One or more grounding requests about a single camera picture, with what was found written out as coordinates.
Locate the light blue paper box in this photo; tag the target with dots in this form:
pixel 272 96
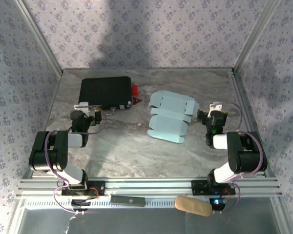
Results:
pixel 169 117

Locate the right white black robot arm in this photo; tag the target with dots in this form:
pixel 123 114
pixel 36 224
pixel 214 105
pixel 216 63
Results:
pixel 244 151

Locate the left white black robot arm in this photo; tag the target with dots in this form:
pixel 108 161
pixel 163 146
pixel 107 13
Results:
pixel 48 156

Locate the black hard case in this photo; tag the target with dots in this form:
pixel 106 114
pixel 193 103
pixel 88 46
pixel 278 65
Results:
pixel 105 92

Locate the black red triangular tag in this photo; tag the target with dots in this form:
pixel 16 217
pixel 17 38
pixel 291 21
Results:
pixel 136 100

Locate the red cube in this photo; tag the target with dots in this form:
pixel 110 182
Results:
pixel 135 89

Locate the circuit board with blue light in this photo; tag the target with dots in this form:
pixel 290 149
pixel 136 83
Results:
pixel 217 202

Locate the tan oblong sponge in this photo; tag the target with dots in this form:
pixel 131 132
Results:
pixel 193 206

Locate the black rectangular device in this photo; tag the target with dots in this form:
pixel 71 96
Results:
pixel 128 200

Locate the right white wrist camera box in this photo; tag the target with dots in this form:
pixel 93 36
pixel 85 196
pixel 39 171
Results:
pixel 215 107

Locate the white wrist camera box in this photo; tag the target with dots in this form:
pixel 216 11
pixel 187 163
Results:
pixel 81 106
pixel 215 107

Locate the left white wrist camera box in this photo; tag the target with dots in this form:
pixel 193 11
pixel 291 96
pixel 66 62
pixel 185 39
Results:
pixel 81 106

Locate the aluminium side rail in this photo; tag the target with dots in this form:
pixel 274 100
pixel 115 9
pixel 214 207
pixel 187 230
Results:
pixel 246 117

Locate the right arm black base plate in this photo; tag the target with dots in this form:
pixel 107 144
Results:
pixel 199 187

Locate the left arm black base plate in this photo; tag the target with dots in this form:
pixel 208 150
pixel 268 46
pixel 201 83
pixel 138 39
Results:
pixel 97 189

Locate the aluminium corner post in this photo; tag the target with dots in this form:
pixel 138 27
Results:
pixel 256 34
pixel 39 36

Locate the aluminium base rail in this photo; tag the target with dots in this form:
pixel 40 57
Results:
pixel 149 185

